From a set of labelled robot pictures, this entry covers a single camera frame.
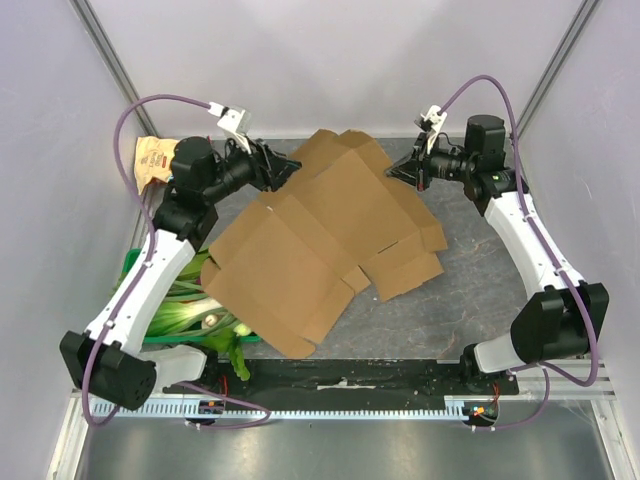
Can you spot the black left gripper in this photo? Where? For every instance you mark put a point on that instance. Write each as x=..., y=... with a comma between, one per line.
x=269, y=167

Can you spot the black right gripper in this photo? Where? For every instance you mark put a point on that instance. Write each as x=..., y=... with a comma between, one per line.
x=419, y=166

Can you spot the brown cardboard box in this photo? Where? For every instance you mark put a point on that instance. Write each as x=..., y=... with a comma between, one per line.
x=293, y=260

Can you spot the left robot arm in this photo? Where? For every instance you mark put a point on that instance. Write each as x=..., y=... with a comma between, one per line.
x=106, y=360

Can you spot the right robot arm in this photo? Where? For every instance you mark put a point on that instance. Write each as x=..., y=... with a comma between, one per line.
x=559, y=326

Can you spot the beige chip bag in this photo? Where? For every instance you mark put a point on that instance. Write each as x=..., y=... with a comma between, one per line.
x=152, y=162

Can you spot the green long beans bundle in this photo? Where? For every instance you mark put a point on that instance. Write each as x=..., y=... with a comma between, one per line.
x=185, y=292

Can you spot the green plastic crate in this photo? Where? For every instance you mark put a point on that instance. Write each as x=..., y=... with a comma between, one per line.
x=191, y=274

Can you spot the green leafy lettuce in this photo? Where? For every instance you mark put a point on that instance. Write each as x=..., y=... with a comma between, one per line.
x=226, y=341

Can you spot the white green bok choy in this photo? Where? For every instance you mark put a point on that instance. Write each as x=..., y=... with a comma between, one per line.
x=154, y=329

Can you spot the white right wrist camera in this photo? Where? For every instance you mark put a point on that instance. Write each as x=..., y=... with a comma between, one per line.
x=430, y=121

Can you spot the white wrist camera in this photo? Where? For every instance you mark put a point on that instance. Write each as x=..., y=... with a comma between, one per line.
x=234, y=122
x=430, y=121

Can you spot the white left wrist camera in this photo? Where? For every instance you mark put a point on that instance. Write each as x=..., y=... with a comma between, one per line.
x=234, y=122

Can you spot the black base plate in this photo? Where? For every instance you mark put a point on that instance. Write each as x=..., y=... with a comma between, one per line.
x=350, y=382

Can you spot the light blue cable duct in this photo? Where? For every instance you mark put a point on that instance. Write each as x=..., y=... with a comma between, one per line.
x=194, y=407

